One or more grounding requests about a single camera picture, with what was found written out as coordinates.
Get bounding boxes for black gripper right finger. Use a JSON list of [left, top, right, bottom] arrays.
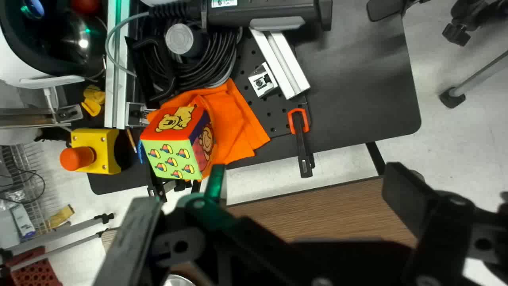
[[381, 160, 508, 286]]

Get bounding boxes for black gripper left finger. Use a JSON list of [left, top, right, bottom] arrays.
[[94, 195, 165, 286]]

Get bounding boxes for silver metal pan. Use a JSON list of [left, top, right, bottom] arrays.
[[162, 271, 198, 286]]

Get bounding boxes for small white bottle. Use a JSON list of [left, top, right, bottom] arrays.
[[8, 201, 36, 241]]

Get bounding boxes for grey metal bars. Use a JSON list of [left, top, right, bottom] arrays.
[[0, 211, 116, 259]]

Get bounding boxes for yellow emergency stop box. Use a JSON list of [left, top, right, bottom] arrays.
[[59, 127, 124, 176]]

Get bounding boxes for red plastic basket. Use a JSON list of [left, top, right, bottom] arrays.
[[0, 246, 67, 286]]

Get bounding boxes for colourful plush cube toy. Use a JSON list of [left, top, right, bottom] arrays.
[[138, 101, 216, 182]]

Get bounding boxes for brown wooden table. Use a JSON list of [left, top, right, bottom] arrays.
[[225, 176, 421, 251]]

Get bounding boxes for grey stand leg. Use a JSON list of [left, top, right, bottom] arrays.
[[438, 49, 508, 109]]

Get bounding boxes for yellow plastic clip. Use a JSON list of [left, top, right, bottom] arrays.
[[79, 84, 106, 119]]

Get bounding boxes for crumpled orange cloth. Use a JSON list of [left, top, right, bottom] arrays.
[[146, 78, 271, 167]]

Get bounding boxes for black perforated cart top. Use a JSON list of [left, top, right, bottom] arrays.
[[86, 0, 422, 197]]

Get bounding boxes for black chair base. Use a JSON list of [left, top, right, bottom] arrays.
[[440, 0, 508, 47]]

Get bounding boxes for grey round knob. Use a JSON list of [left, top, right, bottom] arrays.
[[163, 22, 197, 57]]

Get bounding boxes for black white fiducial marker block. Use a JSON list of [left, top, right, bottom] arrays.
[[246, 62, 279, 98]]

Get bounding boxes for black dome with white rim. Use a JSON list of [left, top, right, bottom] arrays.
[[0, 0, 108, 89]]

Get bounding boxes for orange handled bar clamp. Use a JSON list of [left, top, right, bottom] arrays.
[[286, 106, 317, 179]]

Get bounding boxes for aluminium extrusion rail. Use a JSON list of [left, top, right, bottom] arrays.
[[249, 27, 313, 101], [103, 0, 132, 130]]

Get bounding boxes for thin grey cable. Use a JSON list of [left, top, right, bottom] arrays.
[[103, 11, 152, 78]]

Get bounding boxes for coiled black cable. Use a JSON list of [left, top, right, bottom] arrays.
[[132, 22, 246, 105]]

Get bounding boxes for black cylindrical camera mount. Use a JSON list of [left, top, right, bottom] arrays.
[[141, 0, 335, 31]]

